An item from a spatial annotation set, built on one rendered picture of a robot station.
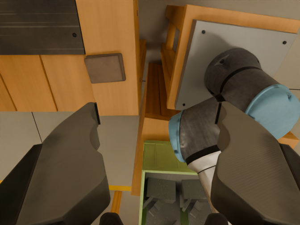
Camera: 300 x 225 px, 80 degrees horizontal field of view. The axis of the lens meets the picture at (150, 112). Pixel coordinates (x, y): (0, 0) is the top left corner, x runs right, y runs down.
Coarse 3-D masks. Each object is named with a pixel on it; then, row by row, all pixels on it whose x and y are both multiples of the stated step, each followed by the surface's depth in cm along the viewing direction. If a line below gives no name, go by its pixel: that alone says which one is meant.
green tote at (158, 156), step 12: (144, 144) 77; (156, 144) 77; (168, 144) 77; (144, 156) 71; (156, 156) 70; (168, 156) 71; (144, 168) 65; (156, 168) 65; (168, 168) 65; (180, 168) 66; (144, 180) 67; (144, 216) 90; (180, 216) 91
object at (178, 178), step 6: (150, 174) 82; (156, 174) 82; (162, 174) 82; (168, 174) 82; (174, 174) 81; (180, 174) 81; (174, 180) 84; (180, 180) 84; (180, 186) 86; (144, 192) 89; (180, 192) 88; (144, 198) 91; (180, 198) 91; (180, 204) 93
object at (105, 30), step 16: (80, 0) 43; (96, 0) 43; (112, 0) 43; (128, 0) 43; (80, 16) 45; (96, 16) 45; (112, 16) 45; (128, 16) 44; (96, 32) 46; (112, 32) 46; (128, 32) 46; (96, 48) 49; (112, 48) 48; (128, 48) 48; (128, 64) 51; (128, 80) 53; (96, 96) 56; (112, 96) 56; (128, 96) 56; (112, 112) 59; (128, 112) 59
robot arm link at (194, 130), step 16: (192, 112) 40; (208, 112) 38; (176, 128) 40; (192, 128) 39; (208, 128) 37; (176, 144) 40; (192, 144) 38; (208, 144) 36; (192, 160) 38; (208, 160) 36; (208, 176) 36; (208, 192) 36
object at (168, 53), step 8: (168, 8) 107; (176, 8) 71; (168, 16) 102; (176, 16) 69; (176, 24) 66; (168, 32) 107; (168, 40) 109; (168, 48) 112; (168, 56) 99; (168, 64) 85; (168, 72) 75; (168, 80) 71; (168, 88) 69
